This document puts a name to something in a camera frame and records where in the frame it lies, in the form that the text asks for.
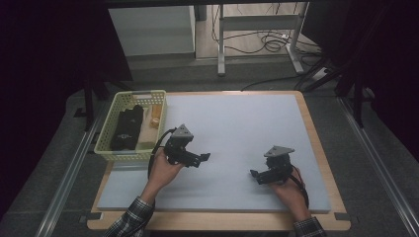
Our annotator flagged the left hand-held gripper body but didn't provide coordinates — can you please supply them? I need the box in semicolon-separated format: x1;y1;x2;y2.
163;122;203;169

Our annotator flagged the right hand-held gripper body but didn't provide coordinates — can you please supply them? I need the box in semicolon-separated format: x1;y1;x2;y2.
258;145;296;186

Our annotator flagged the black glove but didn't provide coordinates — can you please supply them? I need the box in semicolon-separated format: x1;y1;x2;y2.
118;104;145;133
110;128;140;152

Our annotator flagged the pale green plastic basket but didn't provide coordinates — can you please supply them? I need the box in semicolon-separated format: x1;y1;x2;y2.
93;89;168;163

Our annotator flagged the person's left hand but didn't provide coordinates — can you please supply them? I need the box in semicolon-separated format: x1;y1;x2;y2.
146;146;186;197

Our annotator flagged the person's right hand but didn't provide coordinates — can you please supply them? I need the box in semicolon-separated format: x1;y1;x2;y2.
269;167;312;222

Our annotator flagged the white foam mat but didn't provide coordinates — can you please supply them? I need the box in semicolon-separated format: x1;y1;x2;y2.
97;93;332;213

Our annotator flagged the white power strip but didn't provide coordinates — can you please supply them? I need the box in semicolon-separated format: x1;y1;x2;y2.
310;66;329;82

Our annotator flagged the black metal stand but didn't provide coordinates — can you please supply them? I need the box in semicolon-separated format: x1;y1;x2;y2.
293;53;377;129
73;73;133;132

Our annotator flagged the white cabinet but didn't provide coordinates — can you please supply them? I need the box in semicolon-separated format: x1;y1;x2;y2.
108;5;197;57

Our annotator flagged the dark curtain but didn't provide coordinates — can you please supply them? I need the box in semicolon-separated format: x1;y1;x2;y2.
0;0;133;220
301;0;419;163

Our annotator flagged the left hand-held gripper black cable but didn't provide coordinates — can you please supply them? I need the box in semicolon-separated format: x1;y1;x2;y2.
146;127;178;181

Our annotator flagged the hand-held gripper black cable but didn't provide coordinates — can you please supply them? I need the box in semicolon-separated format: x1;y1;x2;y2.
289;165;310;209
146;127;178;181

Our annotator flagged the right hand-held gripper black cable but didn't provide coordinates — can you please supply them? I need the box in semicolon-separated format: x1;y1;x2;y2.
289;165;310;209

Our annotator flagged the long black floor cable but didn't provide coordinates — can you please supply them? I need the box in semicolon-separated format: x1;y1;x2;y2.
240;74;303;92

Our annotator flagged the aluminium rail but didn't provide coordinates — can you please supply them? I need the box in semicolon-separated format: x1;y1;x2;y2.
34;98;111;237
338;96;419;237

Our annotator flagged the tangle of black cables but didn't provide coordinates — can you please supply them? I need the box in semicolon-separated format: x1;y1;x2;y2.
211;3;323;56

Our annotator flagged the gray metal frame stand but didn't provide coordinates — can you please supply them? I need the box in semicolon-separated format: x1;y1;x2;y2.
216;1;311;78

